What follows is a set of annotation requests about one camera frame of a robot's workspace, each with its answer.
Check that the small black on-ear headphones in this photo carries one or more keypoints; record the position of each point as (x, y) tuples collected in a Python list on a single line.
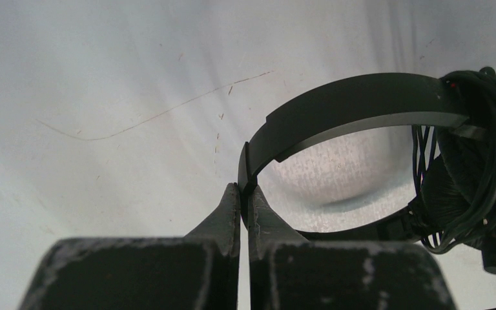
[(453, 130)]

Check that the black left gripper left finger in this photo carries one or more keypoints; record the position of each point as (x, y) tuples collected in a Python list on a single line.
[(196, 271)]

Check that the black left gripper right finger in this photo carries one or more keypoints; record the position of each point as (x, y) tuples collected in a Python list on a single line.
[(288, 271)]

